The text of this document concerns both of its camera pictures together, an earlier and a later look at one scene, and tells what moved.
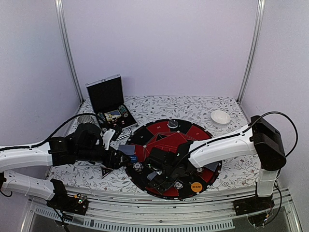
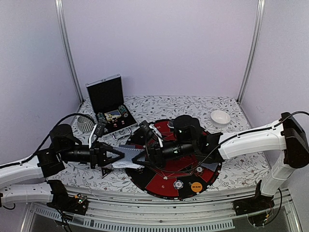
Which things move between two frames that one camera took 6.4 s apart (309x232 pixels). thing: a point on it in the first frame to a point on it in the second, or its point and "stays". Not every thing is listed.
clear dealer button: (172, 123) stays
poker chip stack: (178, 185) stays
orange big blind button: (196, 186) stays
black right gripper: (157, 183) to (155, 156)
